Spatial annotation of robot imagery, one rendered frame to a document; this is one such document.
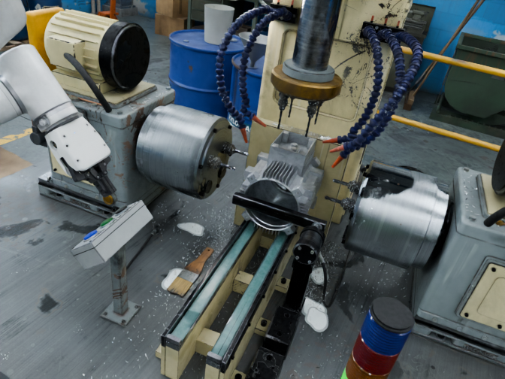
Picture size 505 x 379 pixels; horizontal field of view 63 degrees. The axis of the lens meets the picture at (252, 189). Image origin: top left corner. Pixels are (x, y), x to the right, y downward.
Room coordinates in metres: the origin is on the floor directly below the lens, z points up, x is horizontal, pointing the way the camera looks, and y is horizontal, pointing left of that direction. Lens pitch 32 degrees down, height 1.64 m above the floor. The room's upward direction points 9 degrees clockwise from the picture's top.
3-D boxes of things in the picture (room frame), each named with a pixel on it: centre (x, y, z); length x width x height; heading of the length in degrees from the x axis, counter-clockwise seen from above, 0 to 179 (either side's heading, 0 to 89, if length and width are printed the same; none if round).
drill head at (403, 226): (0.91, -0.40, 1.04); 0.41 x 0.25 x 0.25; 73
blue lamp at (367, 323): (0.40, -0.21, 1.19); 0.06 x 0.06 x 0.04
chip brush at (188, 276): (0.85, 0.13, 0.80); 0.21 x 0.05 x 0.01; 162
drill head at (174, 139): (1.11, 0.26, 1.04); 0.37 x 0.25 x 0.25; 73
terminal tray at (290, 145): (1.04, -0.09, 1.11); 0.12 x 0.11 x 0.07; 163
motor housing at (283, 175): (1.01, -0.08, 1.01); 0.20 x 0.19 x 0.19; 163
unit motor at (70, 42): (1.16, 0.54, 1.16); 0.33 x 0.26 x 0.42; 73
